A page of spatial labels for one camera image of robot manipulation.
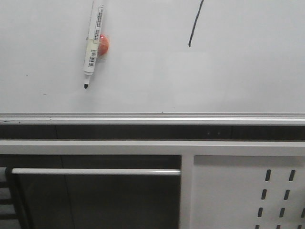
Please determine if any red round magnet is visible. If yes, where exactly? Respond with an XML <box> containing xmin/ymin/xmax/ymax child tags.
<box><xmin>98</xmin><ymin>34</ymin><xmax>109</xmax><ymax>57</ymax></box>

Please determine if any white whiteboard marker pen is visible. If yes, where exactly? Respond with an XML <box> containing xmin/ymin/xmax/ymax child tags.
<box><xmin>83</xmin><ymin>0</ymin><xmax>105</xmax><ymax>89</ymax></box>

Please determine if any white perforated pegboard panel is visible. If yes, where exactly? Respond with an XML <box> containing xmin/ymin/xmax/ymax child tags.
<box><xmin>191</xmin><ymin>156</ymin><xmax>305</xmax><ymax>229</ymax></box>

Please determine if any white horizontal metal rod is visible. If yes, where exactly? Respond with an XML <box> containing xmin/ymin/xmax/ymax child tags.
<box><xmin>11</xmin><ymin>168</ymin><xmax>181</xmax><ymax>176</ymax></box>

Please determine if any white metal stand frame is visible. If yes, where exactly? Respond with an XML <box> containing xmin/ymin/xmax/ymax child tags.
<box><xmin>0</xmin><ymin>140</ymin><xmax>305</xmax><ymax>229</ymax></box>

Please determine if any white whiteboard with aluminium frame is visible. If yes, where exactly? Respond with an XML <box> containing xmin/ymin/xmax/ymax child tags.
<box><xmin>0</xmin><ymin>0</ymin><xmax>305</xmax><ymax>125</ymax></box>

